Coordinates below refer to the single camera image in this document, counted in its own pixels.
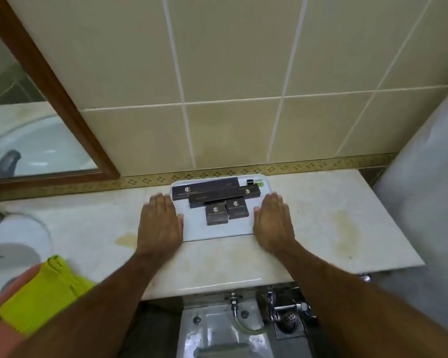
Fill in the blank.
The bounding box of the person's right hand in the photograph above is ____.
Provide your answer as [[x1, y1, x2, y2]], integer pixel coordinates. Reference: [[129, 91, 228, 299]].
[[253, 192, 298, 258]]

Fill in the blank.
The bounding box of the person's left hand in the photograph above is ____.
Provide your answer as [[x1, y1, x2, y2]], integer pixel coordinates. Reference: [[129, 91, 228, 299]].
[[136, 194, 184, 258]]

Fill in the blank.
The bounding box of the white rectangular tray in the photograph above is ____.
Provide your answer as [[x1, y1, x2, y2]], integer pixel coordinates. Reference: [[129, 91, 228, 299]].
[[169, 176, 273, 243]]

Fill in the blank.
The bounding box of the person's left forearm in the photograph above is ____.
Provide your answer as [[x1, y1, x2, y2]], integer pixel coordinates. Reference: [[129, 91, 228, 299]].
[[7, 250, 180, 358]]

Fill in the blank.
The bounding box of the person's right forearm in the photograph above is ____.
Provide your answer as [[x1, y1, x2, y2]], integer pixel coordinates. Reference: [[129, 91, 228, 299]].
[[282, 247, 448, 358]]

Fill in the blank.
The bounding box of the small dark brown box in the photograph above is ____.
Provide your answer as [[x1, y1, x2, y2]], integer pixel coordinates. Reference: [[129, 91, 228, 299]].
[[225, 198, 250, 220], [205, 202, 229, 226]]

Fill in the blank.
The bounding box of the long dark brown box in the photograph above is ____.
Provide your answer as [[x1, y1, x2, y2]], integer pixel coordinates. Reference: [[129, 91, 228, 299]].
[[188, 185, 261, 209], [172, 183, 244, 201]]

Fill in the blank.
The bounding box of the chrome angle valve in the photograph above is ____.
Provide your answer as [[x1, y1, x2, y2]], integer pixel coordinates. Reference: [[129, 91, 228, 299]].
[[225, 292, 243, 318]]

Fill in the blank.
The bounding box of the chrome bidet sprayer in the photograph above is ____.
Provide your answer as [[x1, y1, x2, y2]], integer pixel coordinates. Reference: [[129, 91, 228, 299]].
[[265, 286, 318, 322]]

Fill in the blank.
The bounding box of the metal floor drain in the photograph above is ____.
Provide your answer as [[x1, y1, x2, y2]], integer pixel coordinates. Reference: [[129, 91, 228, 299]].
[[274, 309, 307, 340]]

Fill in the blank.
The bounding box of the white toilet cistern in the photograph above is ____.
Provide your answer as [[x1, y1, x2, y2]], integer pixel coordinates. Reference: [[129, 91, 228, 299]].
[[177, 294, 274, 358]]

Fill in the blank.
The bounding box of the yellow cleaning cloth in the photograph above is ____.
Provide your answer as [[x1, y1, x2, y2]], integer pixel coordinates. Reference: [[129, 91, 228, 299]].
[[0, 255, 98, 337]]

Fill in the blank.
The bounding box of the white ceramic sink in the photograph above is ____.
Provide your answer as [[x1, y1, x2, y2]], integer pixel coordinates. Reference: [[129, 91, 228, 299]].
[[0, 212, 54, 297]]

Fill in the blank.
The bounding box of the wooden framed mirror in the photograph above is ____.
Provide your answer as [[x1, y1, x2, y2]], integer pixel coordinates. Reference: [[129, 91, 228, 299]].
[[0, 0, 121, 193]]

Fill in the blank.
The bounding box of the translucent green hose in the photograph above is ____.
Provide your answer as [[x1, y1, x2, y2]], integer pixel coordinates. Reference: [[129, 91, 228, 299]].
[[234, 312, 268, 336]]

